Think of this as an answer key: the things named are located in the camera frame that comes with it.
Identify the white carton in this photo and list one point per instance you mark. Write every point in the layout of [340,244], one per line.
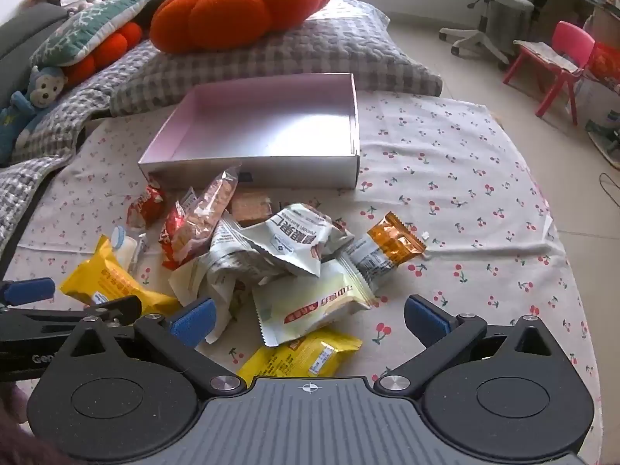
[598,104]

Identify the white grey snack packet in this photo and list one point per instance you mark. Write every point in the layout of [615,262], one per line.
[295,242]

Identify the person's maroon clothing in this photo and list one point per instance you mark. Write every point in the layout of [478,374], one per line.
[14,426]

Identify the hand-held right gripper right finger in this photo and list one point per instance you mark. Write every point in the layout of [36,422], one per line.
[426,319]

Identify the pink cardboard box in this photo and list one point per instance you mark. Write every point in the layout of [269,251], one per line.
[271,121]

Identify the grey sofa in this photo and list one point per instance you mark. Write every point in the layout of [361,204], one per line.
[19,29]

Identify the orange foil snack packet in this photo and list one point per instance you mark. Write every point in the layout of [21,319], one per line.
[395,240]

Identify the grey checked blanket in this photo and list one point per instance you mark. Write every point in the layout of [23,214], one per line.
[63,121]

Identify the cherry print cloth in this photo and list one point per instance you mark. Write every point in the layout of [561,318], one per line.
[460,193]

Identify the pink plastic chair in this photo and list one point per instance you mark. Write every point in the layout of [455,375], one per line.
[574,41]

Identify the green patterned cushion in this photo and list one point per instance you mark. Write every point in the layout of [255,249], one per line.
[82,34]

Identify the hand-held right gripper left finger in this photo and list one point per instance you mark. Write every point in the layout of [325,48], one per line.
[193,322]

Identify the red bag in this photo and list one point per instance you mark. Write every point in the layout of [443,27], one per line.
[605,65]

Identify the white blue candy packet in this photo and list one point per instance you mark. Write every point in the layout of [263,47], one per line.
[127,249]

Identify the brown cracker packet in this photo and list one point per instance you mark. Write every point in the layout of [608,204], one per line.
[249,206]

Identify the grey checked quilted pillow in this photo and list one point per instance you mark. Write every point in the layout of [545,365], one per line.
[339,53]

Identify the folded cloth on chair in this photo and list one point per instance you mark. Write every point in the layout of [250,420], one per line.
[547,53]

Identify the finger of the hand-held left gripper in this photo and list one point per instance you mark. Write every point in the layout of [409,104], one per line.
[29,290]
[116,309]

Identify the pale green snack packet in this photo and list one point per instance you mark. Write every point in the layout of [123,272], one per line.
[315,305]

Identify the clear red biscuit packet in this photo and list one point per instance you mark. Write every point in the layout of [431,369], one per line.
[203,213]

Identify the brown cardboard box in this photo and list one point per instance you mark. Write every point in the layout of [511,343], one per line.
[608,26]

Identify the blue monkey plush toy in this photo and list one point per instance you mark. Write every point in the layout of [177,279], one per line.
[43,89]

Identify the yellow snack packet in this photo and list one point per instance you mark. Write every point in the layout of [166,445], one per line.
[111,283]
[300,353]

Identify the small orange plush pillow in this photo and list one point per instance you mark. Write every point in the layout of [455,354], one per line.
[109,51]

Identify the large orange pumpkin plush pillow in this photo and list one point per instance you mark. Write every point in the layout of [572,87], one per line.
[232,14]

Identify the small red snack packet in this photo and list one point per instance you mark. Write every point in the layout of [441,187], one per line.
[145,206]

